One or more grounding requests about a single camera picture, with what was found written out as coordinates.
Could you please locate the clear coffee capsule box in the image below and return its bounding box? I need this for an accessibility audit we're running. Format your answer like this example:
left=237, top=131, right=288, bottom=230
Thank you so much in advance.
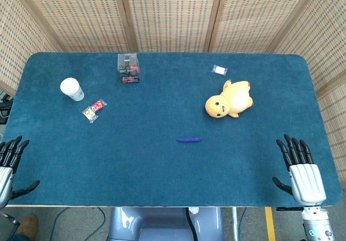
left=117, top=52, right=141, bottom=84

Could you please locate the black torso cable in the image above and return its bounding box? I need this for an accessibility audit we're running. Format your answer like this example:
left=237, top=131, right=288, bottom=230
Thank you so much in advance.
left=185, top=207, right=198, bottom=241

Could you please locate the small white packet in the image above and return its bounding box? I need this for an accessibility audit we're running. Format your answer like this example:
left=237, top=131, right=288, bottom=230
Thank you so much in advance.
left=212, top=64, right=228, bottom=76

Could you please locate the yellow plush duck toy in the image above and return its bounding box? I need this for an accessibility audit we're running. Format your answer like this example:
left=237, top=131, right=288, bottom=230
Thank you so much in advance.
left=204, top=79, right=254, bottom=119

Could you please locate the woven wooden folding screen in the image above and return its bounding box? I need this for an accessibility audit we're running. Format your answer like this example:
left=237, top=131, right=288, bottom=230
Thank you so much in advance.
left=0, top=0, right=346, bottom=189

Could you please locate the white paper cup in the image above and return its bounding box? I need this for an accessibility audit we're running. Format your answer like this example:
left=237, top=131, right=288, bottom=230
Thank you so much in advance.
left=59, top=77, right=85, bottom=102

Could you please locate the blue floor cable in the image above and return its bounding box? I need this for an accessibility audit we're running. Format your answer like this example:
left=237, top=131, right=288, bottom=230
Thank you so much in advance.
left=50, top=207, right=106, bottom=241
left=238, top=207, right=248, bottom=241

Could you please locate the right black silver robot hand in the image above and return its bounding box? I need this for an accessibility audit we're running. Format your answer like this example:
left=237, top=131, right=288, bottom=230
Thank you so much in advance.
left=271, top=134, right=327, bottom=206

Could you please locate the left hand black cable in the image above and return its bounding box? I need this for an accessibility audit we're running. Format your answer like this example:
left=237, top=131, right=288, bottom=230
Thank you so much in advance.
left=0, top=210, right=21, bottom=227

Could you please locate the black equipment beside table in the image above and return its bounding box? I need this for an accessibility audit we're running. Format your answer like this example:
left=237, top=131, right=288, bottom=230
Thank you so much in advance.
left=0, top=90, right=14, bottom=124

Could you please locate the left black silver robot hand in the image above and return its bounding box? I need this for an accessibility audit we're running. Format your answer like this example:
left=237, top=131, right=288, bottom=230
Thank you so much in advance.
left=0, top=135, right=41, bottom=209

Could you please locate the red snack packet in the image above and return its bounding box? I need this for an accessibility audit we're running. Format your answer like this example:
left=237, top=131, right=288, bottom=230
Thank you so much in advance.
left=90, top=98, right=108, bottom=111

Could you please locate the yellow snack packet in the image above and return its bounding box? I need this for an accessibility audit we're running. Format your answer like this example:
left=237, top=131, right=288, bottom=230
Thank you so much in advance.
left=82, top=105, right=99, bottom=124

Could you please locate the blue carpet table mat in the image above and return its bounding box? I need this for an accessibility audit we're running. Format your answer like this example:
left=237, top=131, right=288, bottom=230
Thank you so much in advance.
left=4, top=52, right=342, bottom=207

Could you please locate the white table leg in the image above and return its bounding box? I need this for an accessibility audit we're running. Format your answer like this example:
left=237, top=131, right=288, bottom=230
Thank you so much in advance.
left=231, top=207, right=238, bottom=241

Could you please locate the blue-grey robot torso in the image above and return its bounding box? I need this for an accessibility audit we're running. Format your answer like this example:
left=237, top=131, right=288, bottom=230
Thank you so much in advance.
left=107, top=207, right=225, bottom=241

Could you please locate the brown shoe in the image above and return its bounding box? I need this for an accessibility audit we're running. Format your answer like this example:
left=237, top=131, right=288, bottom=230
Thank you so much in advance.
left=16, top=214, right=39, bottom=239

